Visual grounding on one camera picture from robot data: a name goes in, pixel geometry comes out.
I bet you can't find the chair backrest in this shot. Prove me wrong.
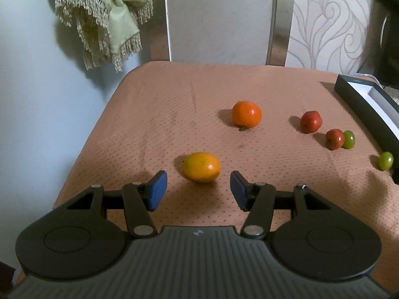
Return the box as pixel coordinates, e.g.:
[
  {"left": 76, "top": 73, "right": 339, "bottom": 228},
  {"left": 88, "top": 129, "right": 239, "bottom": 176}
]
[{"left": 150, "top": 0, "right": 295, "bottom": 68}]

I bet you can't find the green fringed scarf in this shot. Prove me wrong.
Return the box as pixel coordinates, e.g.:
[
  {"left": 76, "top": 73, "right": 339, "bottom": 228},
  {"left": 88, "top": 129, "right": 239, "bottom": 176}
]
[{"left": 44, "top": 0, "right": 154, "bottom": 73}]

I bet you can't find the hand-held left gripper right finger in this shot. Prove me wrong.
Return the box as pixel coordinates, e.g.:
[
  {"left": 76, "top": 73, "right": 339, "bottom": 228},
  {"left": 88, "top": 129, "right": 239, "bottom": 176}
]
[{"left": 230, "top": 170, "right": 336, "bottom": 240}]

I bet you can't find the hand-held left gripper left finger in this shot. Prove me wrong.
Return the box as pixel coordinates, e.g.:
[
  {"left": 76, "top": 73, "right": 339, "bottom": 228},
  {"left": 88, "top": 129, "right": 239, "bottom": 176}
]
[{"left": 53, "top": 170, "right": 169, "bottom": 237}]

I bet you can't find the small red fruit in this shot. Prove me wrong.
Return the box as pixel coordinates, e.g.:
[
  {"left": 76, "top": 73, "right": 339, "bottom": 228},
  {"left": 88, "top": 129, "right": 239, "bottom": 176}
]
[
  {"left": 325, "top": 129, "right": 345, "bottom": 150},
  {"left": 300, "top": 110, "right": 322, "bottom": 134}
]

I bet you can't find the small green fruit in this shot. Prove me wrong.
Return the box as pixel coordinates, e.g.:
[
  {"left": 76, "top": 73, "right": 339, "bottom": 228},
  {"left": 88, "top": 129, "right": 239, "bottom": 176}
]
[
  {"left": 378, "top": 151, "right": 394, "bottom": 171},
  {"left": 342, "top": 130, "right": 356, "bottom": 150}
]

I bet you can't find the orange tangerine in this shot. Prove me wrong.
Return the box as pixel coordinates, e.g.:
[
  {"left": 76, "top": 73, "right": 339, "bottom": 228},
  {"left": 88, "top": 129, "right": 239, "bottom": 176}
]
[{"left": 231, "top": 100, "right": 263, "bottom": 131}]

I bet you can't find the dark box with white inside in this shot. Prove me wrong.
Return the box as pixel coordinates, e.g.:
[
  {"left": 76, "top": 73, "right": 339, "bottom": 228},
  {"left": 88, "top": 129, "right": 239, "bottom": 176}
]
[{"left": 335, "top": 74, "right": 399, "bottom": 160}]

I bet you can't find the dark object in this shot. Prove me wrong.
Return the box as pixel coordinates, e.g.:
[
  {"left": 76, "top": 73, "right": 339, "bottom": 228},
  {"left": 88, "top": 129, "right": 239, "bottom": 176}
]
[{"left": 375, "top": 6, "right": 399, "bottom": 85}]

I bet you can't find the yellow mango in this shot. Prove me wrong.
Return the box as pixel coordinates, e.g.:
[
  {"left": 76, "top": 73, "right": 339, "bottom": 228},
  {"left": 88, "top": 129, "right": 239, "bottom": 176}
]
[{"left": 182, "top": 152, "right": 221, "bottom": 184}]

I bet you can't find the white cable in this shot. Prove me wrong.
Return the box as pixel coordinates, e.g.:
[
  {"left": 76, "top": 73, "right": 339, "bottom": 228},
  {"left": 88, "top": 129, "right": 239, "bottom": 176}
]
[{"left": 355, "top": 73, "right": 385, "bottom": 87}]

